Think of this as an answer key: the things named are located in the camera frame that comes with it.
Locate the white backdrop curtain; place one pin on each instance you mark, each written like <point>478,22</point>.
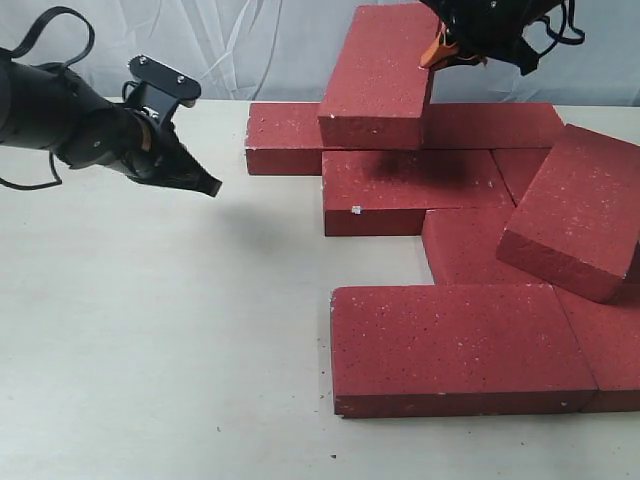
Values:
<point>286,50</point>

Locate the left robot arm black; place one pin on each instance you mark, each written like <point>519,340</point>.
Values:
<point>49,107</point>

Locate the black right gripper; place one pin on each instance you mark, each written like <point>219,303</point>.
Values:
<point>471,32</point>

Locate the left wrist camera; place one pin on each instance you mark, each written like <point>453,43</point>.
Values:
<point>159,89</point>

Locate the angled red brick under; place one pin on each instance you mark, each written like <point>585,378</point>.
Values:
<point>518,168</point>

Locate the front large red brick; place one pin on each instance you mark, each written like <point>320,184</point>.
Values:
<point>460,350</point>

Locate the red brick with white chip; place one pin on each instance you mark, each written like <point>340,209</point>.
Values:
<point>387,193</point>

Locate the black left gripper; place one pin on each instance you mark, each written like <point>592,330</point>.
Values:
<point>155,157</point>

